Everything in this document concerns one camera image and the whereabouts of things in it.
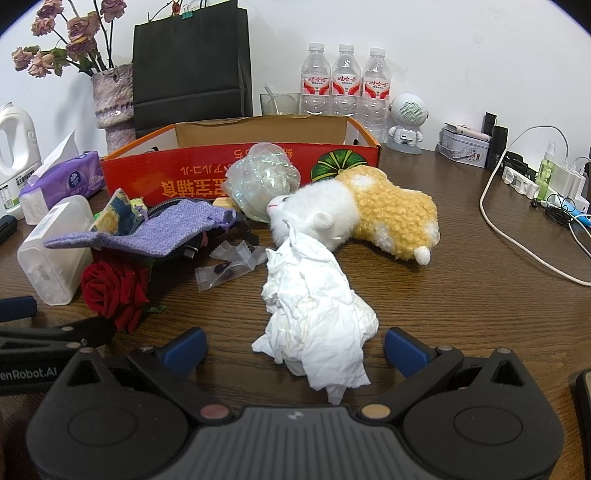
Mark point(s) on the translucent white plastic container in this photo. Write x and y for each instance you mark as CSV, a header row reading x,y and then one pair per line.
x,y
51,258

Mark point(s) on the purple knitted pouch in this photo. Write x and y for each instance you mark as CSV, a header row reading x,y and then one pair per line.
x,y
161,230

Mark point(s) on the green packet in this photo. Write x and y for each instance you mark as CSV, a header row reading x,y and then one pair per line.
x,y
137,204

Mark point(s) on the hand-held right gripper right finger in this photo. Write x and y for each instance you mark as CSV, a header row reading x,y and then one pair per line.
x,y
406,350

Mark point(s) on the dark rounded object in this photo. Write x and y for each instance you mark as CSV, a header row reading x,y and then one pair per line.
x,y
582,401

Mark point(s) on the glass cup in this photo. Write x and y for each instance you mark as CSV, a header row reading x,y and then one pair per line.
x,y
288,104

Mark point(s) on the pale tin box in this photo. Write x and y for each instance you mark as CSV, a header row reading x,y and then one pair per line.
x,y
464,147

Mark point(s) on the green spray bottle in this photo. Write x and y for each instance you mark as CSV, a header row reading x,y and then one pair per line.
x,y
545,170

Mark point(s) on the dried pink flowers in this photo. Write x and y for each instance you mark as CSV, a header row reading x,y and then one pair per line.
x,y
78,32

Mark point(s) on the black object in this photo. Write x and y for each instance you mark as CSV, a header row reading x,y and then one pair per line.
x,y
7,228

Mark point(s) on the white robot figure speaker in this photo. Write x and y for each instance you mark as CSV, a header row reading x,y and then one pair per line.
x,y
408,115

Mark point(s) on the white and yellow plush toy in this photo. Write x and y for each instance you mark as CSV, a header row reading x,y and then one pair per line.
x,y
392,212

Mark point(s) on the clear snack wrapper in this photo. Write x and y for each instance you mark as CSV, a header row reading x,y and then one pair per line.
x,y
226,270

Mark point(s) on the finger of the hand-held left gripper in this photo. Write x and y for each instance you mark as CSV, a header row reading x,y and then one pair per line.
x,y
18,309
69,337

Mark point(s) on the black paper bag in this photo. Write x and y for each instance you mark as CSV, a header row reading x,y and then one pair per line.
x,y
189,69

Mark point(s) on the black rectangular box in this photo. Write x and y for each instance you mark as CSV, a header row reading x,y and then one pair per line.
x,y
489,122
497,147

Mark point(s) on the clear plastic bag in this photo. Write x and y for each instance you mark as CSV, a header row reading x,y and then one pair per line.
x,y
258,180

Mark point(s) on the purple tissue pack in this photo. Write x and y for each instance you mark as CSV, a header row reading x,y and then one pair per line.
x,y
69,180

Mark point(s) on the white detergent jug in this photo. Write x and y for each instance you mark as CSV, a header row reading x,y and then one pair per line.
x,y
14,175

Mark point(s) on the spoon in glass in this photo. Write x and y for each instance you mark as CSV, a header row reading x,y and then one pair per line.
x,y
273,99

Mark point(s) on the red rose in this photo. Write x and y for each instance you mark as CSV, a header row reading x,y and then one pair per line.
x,y
111,286

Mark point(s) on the white plastic wrapper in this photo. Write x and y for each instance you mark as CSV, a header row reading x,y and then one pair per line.
x,y
314,314

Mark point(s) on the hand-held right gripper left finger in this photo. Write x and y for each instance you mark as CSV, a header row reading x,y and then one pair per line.
x,y
187,346

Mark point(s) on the blue patterned packet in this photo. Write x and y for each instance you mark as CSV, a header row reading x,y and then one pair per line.
x,y
117,207

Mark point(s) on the purple fuzzy vase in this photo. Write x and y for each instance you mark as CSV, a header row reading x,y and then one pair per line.
x,y
113,101

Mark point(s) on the orange cardboard box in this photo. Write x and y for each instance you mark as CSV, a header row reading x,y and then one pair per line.
x,y
138,173

